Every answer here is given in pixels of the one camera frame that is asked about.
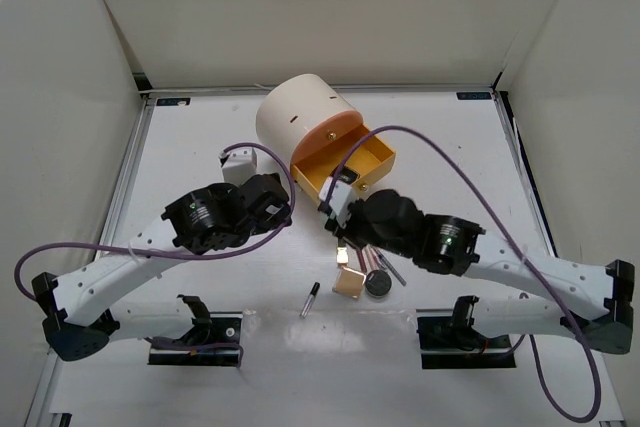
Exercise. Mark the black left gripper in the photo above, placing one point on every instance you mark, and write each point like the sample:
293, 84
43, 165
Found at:
277, 220

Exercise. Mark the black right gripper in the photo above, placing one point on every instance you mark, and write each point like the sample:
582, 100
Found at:
347, 233

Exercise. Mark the black square compact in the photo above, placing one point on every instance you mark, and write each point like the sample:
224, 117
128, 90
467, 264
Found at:
346, 175

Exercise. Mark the yellow drawer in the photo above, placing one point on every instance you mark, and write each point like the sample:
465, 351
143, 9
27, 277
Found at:
373, 160

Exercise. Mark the orange plastic drawer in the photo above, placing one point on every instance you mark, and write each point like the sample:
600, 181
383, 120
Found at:
316, 139

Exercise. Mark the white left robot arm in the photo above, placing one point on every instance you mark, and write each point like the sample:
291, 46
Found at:
85, 310

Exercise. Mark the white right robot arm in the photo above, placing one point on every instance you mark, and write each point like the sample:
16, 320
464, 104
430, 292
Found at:
565, 299

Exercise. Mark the grey patterned eyeliner pencil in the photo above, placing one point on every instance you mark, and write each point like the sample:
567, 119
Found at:
389, 266

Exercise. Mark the gold black lipstick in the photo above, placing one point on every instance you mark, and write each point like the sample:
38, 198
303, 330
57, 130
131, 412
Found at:
342, 257

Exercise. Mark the round black compact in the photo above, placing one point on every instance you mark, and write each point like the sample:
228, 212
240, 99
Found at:
377, 284

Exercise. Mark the clear mascara black cap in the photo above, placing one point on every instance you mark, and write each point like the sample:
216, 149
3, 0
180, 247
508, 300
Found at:
309, 300

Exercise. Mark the dark logo sticker left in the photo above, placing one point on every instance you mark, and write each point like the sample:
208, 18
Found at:
173, 101

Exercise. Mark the dark logo sticker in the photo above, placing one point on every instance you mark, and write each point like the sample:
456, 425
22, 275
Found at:
173, 101
474, 96

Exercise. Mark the cream cylindrical organizer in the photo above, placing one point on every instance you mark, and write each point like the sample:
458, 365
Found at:
292, 109

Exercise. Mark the dark logo sticker right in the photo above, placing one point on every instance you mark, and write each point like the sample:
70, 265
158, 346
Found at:
474, 96

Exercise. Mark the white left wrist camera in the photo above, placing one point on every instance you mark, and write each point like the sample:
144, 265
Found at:
238, 165

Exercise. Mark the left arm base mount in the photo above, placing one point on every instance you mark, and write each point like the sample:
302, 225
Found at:
212, 341

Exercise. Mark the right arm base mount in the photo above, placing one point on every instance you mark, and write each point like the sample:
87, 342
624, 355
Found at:
448, 342

